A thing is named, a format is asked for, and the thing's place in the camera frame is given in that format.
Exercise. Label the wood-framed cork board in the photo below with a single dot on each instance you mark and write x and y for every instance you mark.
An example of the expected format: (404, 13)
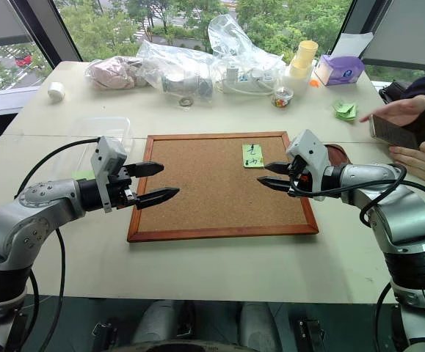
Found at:
(212, 190)

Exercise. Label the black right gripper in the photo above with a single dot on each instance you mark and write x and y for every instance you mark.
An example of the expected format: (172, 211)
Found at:
(299, 176)

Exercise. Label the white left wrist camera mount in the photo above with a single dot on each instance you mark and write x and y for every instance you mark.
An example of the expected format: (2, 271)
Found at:
(105, 154)

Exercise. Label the red car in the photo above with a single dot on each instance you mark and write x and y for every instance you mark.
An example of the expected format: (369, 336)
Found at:
(24, 60)

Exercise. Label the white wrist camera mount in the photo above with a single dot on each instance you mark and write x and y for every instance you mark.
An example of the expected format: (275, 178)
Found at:
(313, 154)
(105, 154)

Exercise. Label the green paper pieces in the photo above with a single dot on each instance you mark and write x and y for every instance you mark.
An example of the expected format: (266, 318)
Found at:
(345, 111)

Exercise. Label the person's left hand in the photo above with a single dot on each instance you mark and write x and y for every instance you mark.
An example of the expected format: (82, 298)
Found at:
(421, 161)

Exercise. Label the grey rounded robot leg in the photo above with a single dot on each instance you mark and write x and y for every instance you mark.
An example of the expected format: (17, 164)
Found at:
(260, 324)
(159, 322)

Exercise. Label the small candy jar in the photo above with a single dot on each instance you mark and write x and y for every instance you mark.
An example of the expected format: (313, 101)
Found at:
(282, 98)

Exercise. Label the white tape roll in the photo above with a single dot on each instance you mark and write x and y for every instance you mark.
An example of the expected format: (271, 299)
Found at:
(56, 91)

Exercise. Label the stacked yellow plastic cups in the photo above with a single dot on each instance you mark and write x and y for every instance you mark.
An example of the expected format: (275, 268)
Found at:
(303, 58)

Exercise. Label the small orange object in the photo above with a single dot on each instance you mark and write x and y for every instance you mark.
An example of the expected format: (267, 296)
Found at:
(314, 83)

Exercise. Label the white power strip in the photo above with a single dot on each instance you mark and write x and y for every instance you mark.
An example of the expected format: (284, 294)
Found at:
(245, 80)

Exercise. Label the clear plastic container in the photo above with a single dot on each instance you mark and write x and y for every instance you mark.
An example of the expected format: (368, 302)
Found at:
(102, 128)

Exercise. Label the grey metal cylinder part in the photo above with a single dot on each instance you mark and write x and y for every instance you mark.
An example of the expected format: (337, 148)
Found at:
(186, 85)

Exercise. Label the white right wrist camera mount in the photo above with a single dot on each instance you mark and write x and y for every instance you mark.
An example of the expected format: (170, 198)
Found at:
(313, 154)

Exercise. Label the clear plastic bag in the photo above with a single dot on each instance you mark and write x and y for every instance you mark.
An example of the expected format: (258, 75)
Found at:
(234, 47)

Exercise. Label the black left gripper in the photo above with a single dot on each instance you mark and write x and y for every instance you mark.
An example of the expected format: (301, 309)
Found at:
(121, 190)

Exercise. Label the silver smartphone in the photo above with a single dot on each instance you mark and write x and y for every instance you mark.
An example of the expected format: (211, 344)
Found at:
(393, 133)

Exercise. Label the purple tissue box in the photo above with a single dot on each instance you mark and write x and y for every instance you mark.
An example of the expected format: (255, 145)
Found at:
(340, 69)

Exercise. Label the pink cloth in bag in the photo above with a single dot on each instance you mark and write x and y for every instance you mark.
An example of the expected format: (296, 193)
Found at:
(113, 73)

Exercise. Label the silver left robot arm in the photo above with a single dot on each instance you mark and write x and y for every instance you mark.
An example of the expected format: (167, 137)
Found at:
(32, 209)

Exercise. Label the green paper note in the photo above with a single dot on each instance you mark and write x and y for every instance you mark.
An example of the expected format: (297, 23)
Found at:
(252, 155)

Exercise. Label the black bag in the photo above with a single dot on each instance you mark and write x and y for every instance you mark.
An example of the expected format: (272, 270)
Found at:
(393, 93)

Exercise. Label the person's right hand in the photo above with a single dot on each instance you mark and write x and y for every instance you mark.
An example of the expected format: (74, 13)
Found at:
(399, 110)

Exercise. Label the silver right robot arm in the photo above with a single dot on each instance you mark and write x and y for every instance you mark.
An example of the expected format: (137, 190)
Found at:
(399, 209)

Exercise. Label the white plastic tub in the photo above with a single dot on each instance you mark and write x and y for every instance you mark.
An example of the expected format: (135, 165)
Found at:
(296, 81)

